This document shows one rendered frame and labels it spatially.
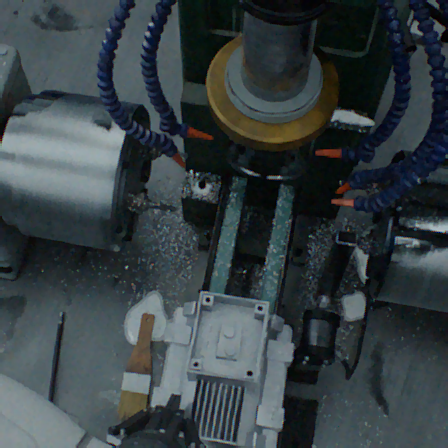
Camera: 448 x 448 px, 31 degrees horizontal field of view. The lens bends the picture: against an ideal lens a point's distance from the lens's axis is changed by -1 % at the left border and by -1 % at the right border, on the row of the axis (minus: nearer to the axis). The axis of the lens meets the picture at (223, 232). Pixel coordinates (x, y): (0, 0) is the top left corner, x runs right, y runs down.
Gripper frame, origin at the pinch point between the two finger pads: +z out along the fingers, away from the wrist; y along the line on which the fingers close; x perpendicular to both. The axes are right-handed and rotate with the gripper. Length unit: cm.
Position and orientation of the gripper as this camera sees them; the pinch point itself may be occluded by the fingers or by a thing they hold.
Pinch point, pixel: (171, 411)
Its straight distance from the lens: 115.9
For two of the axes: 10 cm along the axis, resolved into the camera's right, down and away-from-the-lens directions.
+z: 0.9, -1.2, 9.9
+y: -9.8, -1.8, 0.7
